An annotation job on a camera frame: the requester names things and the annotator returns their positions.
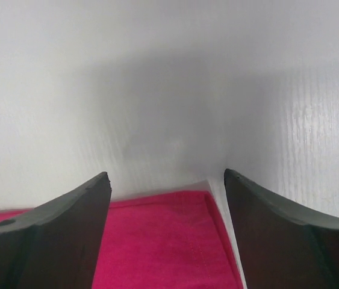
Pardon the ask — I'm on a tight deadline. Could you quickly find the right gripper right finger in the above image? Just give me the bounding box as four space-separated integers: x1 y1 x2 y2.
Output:
224 169 339 288

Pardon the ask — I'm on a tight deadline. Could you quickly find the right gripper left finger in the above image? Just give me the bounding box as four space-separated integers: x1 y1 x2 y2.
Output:
0 172 111 288

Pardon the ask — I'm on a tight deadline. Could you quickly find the magenta t shirt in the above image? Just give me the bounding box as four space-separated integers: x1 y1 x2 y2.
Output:
0 190 244 289

